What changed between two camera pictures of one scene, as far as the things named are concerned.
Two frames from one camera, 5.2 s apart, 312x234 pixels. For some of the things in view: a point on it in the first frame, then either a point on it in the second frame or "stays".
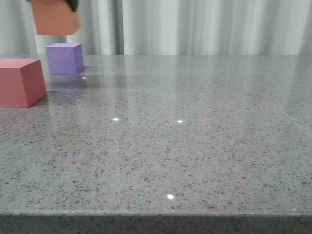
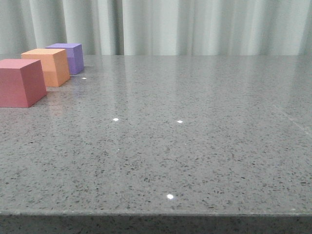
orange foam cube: x=55 y=17 -> x=55 y=64
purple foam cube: x=65 y=58 stays
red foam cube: x=22 y=82 stays
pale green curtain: x=168 y=27 stays
